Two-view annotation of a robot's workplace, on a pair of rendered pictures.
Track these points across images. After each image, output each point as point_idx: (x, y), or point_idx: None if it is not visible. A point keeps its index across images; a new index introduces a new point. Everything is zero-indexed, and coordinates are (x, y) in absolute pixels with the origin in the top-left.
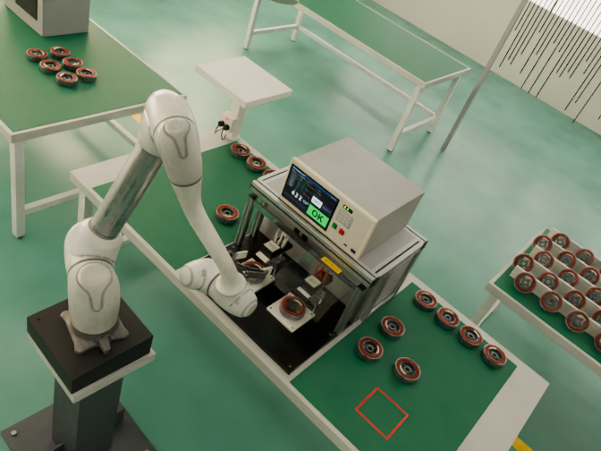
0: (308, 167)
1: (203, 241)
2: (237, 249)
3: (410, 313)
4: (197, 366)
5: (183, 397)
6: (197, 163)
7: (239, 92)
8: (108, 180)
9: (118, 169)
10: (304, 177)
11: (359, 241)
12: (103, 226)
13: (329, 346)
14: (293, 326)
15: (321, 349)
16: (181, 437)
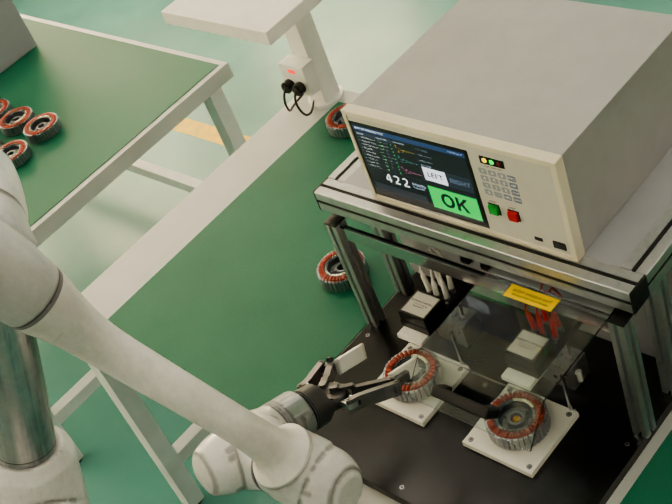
0: (378, 114)
1: (161, 402)
2: (376, 336)
3: None
4: None
5: None
6: (18, 269)
7: (249, 19)
8: (110, 311)
9: (124, 281)
10: (384, 138)
11: (556, 218)
12: (7, 448)
13: (635, 473)
14: (531, 461)
15: (616, 488)
16: None
